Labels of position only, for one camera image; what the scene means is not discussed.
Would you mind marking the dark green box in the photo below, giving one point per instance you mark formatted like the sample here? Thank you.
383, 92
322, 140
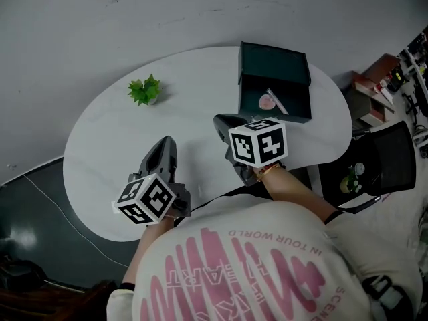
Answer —
274, 65

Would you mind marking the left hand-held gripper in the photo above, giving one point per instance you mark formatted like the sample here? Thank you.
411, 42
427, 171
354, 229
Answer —
147, 201

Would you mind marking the brown wooden side cabinet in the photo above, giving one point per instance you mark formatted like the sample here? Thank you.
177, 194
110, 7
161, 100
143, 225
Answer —
371, 92

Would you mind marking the person's cream printed shirt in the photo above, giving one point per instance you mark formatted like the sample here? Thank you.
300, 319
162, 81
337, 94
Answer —
250, 269

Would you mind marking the white kidney-shaped desk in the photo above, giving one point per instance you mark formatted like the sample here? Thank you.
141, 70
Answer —
133, 139

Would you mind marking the person's left forearm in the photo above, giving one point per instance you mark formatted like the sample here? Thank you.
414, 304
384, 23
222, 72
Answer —
143, 249

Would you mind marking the person's right forearm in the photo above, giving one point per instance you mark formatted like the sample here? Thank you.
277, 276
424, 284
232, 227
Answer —
297, 196

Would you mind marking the small green potted plant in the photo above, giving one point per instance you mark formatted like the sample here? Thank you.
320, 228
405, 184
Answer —
144, 90

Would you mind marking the white wall socket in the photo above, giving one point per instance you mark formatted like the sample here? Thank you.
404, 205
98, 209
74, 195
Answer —
11, 166

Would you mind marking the dark wooden furniture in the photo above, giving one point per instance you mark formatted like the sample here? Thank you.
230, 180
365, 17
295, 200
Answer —
57, 301

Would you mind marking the small beige stick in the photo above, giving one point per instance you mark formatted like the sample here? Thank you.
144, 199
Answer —
279, 103

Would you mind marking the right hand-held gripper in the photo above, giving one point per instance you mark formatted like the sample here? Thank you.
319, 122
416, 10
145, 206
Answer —
261, 144

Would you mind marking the white flower in pale pot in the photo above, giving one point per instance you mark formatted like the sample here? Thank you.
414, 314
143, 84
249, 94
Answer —
351, 181

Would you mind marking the black mesh office chair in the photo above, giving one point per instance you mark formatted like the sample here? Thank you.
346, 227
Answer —
391, 159

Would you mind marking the pink round object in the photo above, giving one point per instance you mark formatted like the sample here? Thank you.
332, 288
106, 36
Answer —
265, 103

